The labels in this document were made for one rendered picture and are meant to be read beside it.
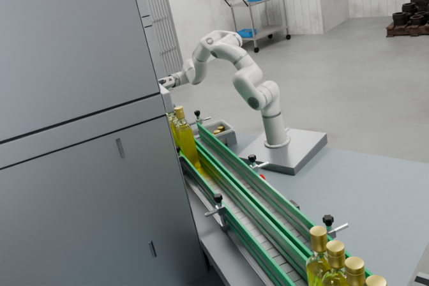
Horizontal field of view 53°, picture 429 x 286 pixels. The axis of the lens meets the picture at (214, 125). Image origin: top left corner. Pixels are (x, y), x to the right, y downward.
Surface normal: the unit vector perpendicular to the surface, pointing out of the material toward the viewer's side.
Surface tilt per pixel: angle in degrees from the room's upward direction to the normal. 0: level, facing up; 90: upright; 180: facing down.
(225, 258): 0
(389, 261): 0
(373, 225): 0
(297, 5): 90
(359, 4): 90
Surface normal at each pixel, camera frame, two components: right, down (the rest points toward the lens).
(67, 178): 0.37, 0.30
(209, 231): -0.19, -0.90
